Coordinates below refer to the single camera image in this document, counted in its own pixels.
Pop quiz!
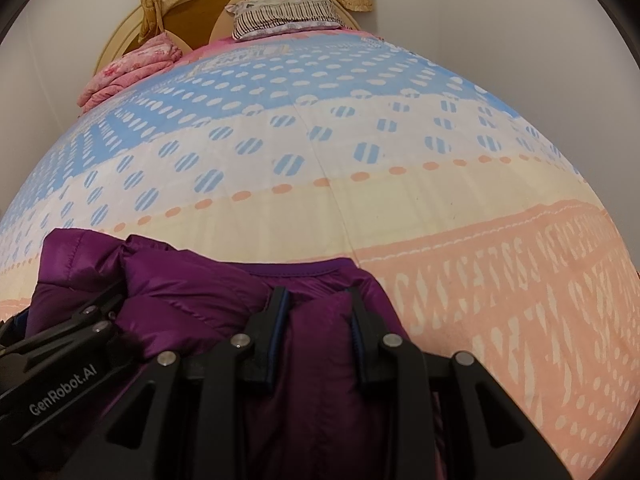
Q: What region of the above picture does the purple puffer jacket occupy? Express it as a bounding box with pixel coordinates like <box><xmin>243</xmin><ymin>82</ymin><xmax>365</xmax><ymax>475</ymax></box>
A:
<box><xmin>26</xmin><ymin>229</ymin><xmax>408</xmax><ymax>479</ymax></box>

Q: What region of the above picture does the striped floral pillow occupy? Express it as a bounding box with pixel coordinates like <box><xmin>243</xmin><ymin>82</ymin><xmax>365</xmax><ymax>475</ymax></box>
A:
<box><xmin>226</xmin><ymin>0</ymin><xmax>344</xmax><ymax>41</ymax></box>

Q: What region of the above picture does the pink folded blanket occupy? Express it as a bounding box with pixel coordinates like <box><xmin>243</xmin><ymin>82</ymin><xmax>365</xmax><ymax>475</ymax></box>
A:
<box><xmin>77</xmin><ymin>32</ymin><xmax>183</xmax><ymax>115</ymax></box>

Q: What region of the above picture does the pastel patterned bed cover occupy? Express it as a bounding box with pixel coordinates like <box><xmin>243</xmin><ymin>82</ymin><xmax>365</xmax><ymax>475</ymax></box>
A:
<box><xmin>1</xmin><ymin>30</ymin><xmax>639</xmax><ymax>479</ymax></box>

